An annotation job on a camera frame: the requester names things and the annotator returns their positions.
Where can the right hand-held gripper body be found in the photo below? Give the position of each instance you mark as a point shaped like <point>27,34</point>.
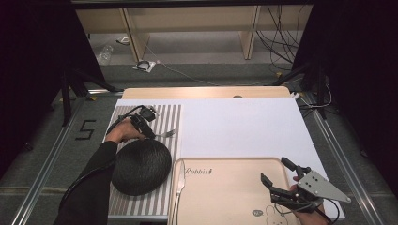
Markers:
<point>325,189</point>

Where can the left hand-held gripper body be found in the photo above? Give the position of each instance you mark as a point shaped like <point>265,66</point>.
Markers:
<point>140,120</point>

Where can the beige tray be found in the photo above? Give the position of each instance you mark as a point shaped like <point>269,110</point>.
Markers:
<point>231,193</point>

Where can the person's left hand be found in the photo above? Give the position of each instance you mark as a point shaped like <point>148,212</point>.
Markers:
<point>123,131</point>

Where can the person's right hand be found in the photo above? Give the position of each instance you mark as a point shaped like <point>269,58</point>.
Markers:
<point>309,218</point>

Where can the grey striped placemat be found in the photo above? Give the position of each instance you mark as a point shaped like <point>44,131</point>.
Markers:
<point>169,115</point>

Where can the white board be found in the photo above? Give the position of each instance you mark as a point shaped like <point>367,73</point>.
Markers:
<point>244,128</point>

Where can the wooden table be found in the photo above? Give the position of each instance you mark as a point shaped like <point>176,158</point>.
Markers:
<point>203,92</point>

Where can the clear plastic bottle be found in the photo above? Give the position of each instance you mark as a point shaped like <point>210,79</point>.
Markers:
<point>104,55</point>

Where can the black metal stand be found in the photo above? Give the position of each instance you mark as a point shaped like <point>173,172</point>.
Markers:
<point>65,100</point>
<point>319,93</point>

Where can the black curtain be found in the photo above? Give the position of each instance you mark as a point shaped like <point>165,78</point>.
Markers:
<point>34,62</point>
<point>359,78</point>

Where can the beige workbench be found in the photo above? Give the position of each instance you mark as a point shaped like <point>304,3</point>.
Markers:
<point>187,18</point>

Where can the aluminium floor rail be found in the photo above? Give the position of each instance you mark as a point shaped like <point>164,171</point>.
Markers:
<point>47,165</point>
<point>347,162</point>

